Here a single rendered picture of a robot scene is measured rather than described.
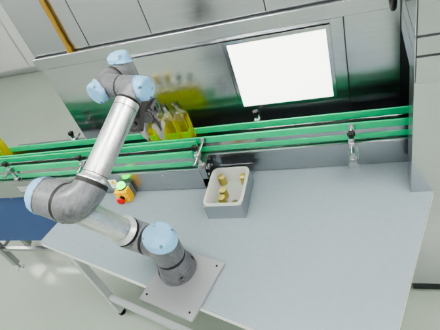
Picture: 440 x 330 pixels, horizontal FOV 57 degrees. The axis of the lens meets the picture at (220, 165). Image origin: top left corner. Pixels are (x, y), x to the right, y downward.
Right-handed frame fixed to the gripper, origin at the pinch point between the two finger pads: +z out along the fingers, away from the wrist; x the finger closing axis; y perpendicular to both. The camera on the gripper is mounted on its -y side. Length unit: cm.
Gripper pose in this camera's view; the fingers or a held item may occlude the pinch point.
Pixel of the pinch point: (154, 139)
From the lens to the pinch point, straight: 157.2
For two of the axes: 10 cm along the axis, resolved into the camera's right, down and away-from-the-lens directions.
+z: 2.8, 7.2, 6.3
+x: -9.4, 0.6, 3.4
